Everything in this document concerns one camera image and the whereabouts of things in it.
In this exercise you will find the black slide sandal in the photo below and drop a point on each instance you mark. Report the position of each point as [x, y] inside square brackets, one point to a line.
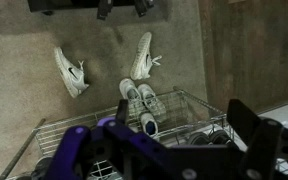
[40, 166]

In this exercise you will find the worn grey white sneaker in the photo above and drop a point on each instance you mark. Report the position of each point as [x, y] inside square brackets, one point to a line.
[130, 93]
[154, 101]

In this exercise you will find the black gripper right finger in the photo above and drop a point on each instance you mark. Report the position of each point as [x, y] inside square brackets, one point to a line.
[264, 143]

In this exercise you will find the white sneaker with blue insole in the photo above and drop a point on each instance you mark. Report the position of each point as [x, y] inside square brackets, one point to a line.
[149, 124]

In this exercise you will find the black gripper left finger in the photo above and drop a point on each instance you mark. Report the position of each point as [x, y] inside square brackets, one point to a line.
[84, 150]

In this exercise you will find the white Nike running shoe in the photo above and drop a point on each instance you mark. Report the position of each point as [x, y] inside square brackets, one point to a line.
[69, 73]
[143, 58]

